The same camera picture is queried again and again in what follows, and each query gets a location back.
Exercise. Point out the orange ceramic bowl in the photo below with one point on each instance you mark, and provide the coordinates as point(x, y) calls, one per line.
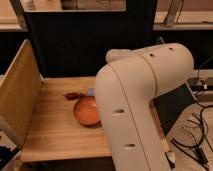
point(85, 111)

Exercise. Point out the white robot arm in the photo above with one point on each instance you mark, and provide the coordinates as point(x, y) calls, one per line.
point(124, 88)

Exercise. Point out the blue object behind bowl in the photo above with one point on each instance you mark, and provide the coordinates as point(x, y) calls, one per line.
point(91, 92)

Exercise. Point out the dark red dried chili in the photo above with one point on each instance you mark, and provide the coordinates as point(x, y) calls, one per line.
point(74, 96)

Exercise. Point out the black back panel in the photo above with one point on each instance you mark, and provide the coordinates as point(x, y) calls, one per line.
point(75, 43)

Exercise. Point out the dark right side panel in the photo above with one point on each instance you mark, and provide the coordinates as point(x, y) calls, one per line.
point(170, 106)

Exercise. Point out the wooden left side panel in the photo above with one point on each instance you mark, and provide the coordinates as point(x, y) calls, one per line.
point(19, 91)

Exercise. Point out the power strip on floor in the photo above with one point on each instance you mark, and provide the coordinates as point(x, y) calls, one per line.
point(201, 85)

